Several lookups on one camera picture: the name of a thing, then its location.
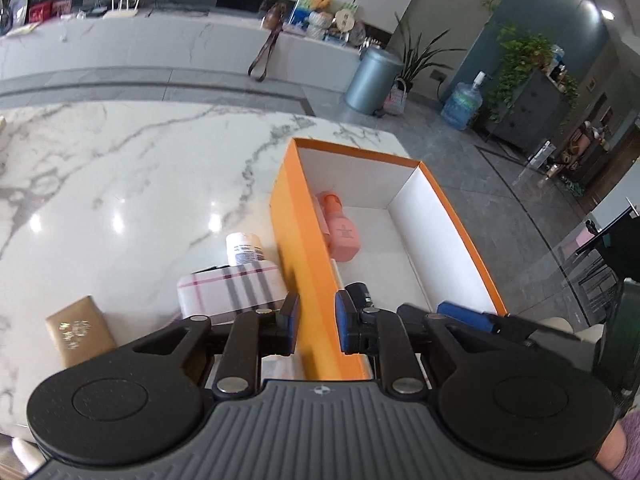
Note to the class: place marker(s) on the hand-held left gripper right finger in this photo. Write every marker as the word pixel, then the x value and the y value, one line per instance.
pixel 345 322

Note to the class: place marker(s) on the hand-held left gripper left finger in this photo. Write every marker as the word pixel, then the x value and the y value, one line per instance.
pixel 292 322

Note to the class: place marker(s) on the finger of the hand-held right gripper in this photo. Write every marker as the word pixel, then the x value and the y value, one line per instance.
pixel 465 314
pixel 411 310

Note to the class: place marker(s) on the plaid pattern case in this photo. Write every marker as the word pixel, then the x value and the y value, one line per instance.
pixel 225 285

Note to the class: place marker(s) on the orange cardboard box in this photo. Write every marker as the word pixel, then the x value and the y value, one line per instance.
pixel 300 240

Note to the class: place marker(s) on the gold box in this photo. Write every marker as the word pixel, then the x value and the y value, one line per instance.
pixel 80 330

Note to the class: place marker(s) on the person's right forearm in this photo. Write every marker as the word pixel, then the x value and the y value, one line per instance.
pixel 625 452

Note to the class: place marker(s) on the white bottle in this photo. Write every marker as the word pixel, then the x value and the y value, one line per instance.
pixel 245 247

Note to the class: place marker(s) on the black furniture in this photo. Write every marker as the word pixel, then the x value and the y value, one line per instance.
pixel 617 245

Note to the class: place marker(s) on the white floor appliance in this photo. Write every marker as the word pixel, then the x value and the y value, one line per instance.
pixel 541 156

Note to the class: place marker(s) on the blue water jug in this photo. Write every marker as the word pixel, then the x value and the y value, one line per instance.
pixel 461 105

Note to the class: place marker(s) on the woven handbag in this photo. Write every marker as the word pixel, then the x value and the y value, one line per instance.
pixel 395 100

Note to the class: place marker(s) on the grey blue trash can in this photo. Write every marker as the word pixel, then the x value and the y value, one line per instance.
pixel 372 80

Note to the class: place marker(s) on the long leaf floor plant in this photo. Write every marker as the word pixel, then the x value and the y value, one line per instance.
pixel 417 57

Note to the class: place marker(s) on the green pothos plant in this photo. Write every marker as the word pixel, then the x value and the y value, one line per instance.
pixel 520 57

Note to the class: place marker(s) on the round paper fan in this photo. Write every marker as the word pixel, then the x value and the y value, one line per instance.
pixel 345 21

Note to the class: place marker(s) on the white woven pot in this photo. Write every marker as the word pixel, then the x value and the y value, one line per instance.
pixel 318 24

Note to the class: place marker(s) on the marble television console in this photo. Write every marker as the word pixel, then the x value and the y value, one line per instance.
pixel 150 45

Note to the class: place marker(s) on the blue green painting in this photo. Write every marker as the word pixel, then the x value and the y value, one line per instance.
pixel 301 7

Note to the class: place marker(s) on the brown plush toy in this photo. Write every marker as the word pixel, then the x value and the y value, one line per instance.
pixel 322 1

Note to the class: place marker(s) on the white router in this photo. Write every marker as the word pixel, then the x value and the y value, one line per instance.
pixel 122 11

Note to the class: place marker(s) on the pink red box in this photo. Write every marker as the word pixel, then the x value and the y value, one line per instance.
pixel 63 8

